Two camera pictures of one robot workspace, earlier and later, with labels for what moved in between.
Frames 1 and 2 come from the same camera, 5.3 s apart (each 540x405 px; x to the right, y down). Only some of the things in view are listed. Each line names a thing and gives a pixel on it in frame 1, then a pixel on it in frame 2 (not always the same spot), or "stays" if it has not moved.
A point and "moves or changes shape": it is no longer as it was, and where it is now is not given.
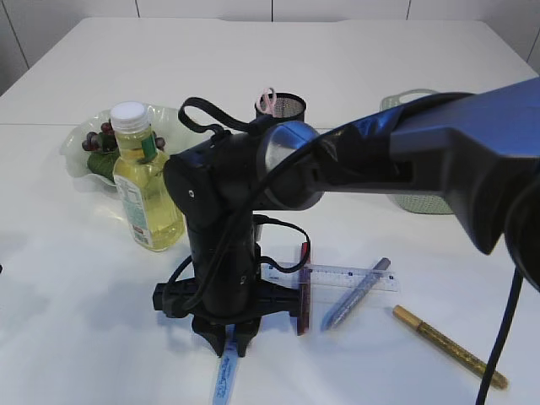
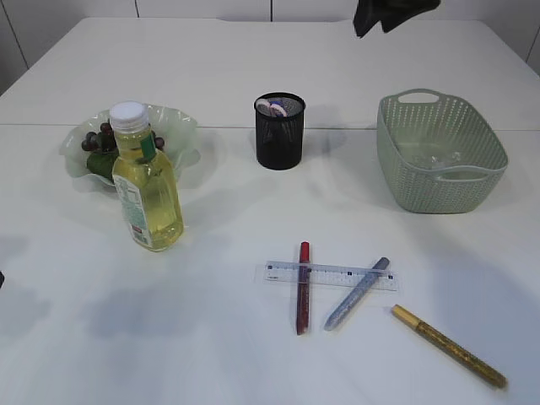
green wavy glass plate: [174, 133] stays
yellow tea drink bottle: [154, 218] stays
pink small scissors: [266, 101] moves or changes shape
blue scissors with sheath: [225, 386] to [283, 105]
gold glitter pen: [448, 345] stays
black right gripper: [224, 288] to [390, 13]
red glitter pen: [304, 292] stays
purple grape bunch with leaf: [103, 158] stays
